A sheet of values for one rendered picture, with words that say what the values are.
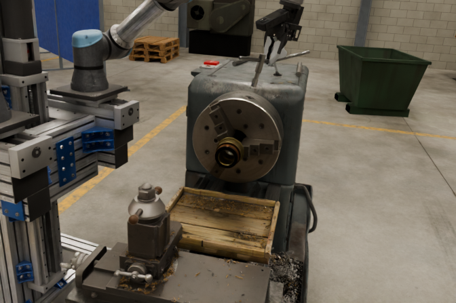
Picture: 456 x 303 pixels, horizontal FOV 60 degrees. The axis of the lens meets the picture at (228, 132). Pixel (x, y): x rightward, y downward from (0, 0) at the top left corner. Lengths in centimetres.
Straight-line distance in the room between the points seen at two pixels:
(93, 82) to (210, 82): 48
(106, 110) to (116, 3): 1110
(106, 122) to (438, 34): 1060
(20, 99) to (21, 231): 56
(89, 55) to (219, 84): 53
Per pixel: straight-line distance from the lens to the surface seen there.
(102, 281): 97
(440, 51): 1177
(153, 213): 86
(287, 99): 149
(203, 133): 141
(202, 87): 154
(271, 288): 101
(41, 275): 194
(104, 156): 175
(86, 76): 170
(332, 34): 1133
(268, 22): 129
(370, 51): 707
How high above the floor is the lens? 157
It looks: 19 degrees down
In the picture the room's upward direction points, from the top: 3 degrees clockwise
